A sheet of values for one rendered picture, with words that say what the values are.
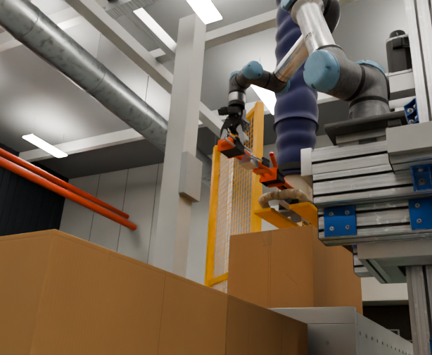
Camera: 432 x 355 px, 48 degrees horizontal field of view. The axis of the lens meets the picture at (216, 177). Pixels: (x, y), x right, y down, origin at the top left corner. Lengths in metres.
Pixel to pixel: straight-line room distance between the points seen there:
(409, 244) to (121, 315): 0.85
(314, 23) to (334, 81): 0.27
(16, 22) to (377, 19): 5.76
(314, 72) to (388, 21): 7.75
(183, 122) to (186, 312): 2.47
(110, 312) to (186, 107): 2.72
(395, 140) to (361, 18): 7.82
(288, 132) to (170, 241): 1.12
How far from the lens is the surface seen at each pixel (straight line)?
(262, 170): 2.14
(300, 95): 2.59
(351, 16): 9.00
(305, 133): 2.51
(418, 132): 1.30
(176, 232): 3.16
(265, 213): 2.34
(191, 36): 3.90
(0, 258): 0.92
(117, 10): 4.07
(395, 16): 9.16
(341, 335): 1.86
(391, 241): 1.47
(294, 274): 2.01
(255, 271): 2.10
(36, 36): 7.81
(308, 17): 1.71
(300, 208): 2.25
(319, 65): 1.49
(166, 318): 1.06
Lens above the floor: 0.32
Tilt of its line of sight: 23 degrees up
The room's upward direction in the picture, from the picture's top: 4 degrees clockwise
